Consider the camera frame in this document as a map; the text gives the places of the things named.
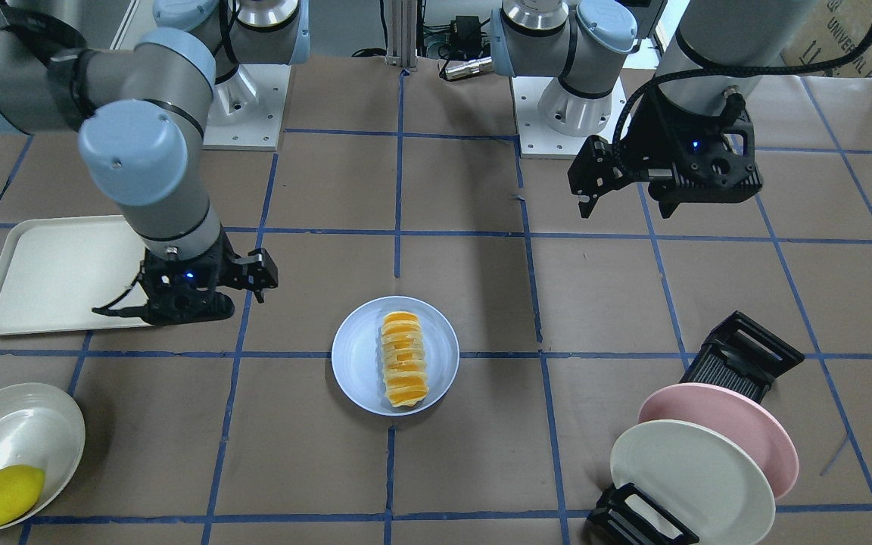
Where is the cream rectangular tray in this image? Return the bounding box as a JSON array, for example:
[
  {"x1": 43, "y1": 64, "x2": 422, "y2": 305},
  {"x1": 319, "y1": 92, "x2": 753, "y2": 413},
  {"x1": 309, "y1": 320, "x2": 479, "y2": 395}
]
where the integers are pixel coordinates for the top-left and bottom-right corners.
[{"x1": 0, "y1": 215, "x2": 146, "y2": 335}]

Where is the spiral bread roll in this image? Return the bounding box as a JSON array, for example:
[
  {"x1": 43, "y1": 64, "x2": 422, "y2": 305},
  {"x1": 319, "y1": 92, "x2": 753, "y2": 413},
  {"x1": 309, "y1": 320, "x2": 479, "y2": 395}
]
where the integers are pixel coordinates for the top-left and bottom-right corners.
[{"x1": 380, "y1": 310, "x2": 429, "y2": 408}]

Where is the white shallow bowl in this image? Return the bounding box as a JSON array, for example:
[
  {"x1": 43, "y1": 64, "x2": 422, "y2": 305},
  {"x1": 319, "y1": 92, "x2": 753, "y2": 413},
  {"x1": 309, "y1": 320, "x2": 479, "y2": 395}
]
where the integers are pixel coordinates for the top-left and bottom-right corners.
[{"x1": 0, "y1": 383, "x2": 86, "y2": 530}]

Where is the silver metal cylinder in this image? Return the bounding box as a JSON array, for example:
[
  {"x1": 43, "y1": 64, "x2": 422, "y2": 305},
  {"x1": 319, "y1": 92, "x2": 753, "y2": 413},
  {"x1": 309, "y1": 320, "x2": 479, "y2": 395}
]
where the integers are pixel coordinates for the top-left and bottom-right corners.
[{"x1": 438, "y1": 58, "x2": 494, "y2": 82}]

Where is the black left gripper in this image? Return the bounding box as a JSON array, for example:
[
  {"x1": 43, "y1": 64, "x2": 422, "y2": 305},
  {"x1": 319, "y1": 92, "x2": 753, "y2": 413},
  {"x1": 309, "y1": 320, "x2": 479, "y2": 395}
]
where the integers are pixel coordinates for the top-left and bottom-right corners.
[{"x1": 567, "y1": 87, "x2": 764, "y2": 220}]

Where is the black power adapter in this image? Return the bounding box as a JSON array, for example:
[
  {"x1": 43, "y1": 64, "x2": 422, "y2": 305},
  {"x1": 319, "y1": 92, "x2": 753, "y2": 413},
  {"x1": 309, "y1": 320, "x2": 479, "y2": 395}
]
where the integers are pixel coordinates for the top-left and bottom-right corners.
[{"x1": 449, "y1": 15, "x2": 482, "y2": 49}]

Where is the black dish rack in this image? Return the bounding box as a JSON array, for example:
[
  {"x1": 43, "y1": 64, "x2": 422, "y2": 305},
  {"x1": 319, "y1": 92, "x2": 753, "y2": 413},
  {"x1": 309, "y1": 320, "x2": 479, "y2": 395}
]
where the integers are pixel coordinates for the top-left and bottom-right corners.
[{"x1": 586, "y1": 311, "x2": 804, "y2": 544}]

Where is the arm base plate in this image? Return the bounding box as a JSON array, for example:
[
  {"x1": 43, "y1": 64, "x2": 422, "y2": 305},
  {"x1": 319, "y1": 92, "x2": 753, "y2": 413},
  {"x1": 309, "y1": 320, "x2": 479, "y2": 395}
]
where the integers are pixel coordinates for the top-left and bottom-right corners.
[
  {"x1": 204, "y1": 64, "x2": 291, "y2": 151},
  {"x1": 511, "y1": 76, "x2": 627, "y2": 159}
]

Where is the yellow lemon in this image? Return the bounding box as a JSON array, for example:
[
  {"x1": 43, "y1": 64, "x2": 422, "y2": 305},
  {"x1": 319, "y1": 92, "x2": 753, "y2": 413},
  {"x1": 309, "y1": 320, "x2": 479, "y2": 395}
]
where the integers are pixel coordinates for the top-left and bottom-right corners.
[{"x1": 0, "y1": 465, "x2": 45, "y2": 527}]

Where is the cream white plate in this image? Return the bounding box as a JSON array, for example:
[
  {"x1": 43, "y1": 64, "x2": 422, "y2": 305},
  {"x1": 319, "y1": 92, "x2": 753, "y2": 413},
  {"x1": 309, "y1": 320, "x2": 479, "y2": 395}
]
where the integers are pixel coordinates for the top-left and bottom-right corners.
[{"x1": 610, "y1": 419, "x2": 776, "y2": 544}]

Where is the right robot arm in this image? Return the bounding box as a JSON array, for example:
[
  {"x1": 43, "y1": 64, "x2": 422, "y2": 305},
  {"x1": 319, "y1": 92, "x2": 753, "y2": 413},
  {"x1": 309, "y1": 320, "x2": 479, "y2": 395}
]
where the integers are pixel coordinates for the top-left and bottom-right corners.
[{"x1": 0, "y1": 1, "x2": 310, "y2": 325}]

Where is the aluminium frame post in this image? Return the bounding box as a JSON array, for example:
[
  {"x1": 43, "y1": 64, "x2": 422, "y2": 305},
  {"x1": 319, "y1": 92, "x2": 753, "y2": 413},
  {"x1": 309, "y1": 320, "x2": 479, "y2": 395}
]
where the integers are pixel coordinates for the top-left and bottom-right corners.
[{"x1": 383, "y1": 1, "x2": 422, "y2": 73}]

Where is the pink plate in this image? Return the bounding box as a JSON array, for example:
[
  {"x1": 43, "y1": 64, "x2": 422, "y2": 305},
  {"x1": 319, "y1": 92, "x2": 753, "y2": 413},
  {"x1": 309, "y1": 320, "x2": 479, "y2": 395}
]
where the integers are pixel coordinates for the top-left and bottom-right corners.
[{"x1": 639, "y1": 382, "x2": 799, "y2": 499}]

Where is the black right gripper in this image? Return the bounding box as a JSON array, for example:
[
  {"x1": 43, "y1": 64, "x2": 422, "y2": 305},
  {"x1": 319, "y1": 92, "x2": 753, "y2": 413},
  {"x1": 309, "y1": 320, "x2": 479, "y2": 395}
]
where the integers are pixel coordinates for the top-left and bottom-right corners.
[{"x1": 132, "y1": 232, "x2": 279, "y2": 325}]

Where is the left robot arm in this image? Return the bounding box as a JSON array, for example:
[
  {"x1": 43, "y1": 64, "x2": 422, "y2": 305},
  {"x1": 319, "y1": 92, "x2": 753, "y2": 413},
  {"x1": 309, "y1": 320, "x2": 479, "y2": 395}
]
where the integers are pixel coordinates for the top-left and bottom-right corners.
[{"x1": 489, "y1": 1, "x2": 872, "y2": 218}]

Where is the cardboard box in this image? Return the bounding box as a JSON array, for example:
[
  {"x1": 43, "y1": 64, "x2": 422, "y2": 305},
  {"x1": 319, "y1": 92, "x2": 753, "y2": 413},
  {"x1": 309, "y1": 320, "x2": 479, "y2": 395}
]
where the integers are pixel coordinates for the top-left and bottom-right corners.
[{"x1": 780, "y1": 1, "x2": 872, "y2": 77}]

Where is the light blue plate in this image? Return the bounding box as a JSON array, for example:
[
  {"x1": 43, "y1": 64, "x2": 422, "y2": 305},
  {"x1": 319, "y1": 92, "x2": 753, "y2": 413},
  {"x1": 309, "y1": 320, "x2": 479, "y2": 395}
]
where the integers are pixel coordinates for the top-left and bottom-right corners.
[{"x1": 330, "y1": 296, "x2": 460, "y2": 416}]

